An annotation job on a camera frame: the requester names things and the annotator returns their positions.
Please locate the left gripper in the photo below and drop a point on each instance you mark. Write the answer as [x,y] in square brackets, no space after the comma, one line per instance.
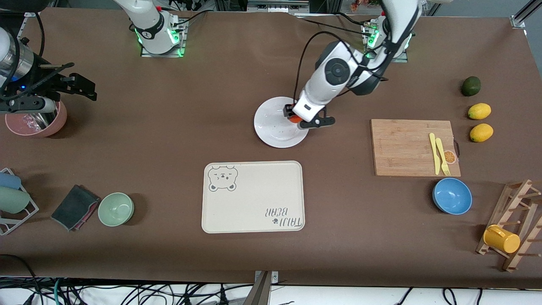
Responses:
[288,112]

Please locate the grey power strip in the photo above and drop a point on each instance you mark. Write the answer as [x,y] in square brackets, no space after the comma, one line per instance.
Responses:
[277,5]

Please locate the pale green bowl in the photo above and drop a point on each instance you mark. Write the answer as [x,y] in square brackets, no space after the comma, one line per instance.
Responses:
[116,209]

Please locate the metal table edge bracket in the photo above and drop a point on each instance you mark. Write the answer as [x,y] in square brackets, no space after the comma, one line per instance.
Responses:
[275,277]

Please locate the light blue cup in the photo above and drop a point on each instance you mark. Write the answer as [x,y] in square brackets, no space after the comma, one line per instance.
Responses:
[9,181]

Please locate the white round plate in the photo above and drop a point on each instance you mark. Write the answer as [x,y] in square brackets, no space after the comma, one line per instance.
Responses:
[271,127]

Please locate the blue bowl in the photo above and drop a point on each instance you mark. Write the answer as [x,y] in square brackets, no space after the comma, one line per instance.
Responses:
[452,196]

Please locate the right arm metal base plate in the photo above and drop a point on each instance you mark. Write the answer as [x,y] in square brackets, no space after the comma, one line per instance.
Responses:
[146,54]

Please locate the yellow lemon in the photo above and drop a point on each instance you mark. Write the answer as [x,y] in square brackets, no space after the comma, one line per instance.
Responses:
[481,133]
[479,111]

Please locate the pale green cup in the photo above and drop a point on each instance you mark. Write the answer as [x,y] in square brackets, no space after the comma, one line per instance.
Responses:
[12,200]

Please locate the dark support post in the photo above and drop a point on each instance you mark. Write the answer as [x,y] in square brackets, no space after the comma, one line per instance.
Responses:
[259,294]

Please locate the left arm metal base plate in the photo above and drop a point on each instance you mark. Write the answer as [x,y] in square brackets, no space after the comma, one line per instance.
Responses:
[402,59]

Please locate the wooden mug rack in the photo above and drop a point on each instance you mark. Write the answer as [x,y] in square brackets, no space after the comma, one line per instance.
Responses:
[529,231]

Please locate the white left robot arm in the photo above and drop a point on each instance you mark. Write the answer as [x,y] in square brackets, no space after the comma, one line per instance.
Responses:
[338,72]

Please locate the metal scoop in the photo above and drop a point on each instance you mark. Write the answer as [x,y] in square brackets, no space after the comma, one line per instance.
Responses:
[40,119]

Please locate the wooden cutting board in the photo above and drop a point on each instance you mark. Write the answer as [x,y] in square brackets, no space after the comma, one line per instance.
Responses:
[406,148]

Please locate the yellow plastic fork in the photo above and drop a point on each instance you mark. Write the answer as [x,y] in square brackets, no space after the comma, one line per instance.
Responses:
[441,150]

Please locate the pink bowl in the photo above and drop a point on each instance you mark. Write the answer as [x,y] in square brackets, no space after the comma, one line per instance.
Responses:
[57,125]

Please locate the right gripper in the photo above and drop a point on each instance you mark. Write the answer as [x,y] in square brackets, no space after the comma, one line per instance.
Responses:
[42,80]

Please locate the yellow mug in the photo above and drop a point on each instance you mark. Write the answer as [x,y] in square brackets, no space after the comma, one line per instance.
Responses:
[501,239]

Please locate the aluminium frame profile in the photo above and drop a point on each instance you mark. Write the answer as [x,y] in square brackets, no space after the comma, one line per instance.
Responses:
[523,19]

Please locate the dark grey folded cloth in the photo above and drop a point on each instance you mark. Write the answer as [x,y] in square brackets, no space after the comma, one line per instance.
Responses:
[74,207]

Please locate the dark green lime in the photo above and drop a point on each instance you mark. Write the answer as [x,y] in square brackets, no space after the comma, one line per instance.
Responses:
[471,86]

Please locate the cream tray with bear print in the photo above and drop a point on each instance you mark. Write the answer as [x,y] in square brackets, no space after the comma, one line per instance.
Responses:
[254,199]

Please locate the yellow plastic knife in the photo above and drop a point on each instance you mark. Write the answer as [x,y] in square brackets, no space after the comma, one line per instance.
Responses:
[435,154]

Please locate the orange mandarin fruit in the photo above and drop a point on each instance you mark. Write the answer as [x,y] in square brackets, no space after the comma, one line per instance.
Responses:
[295,120]

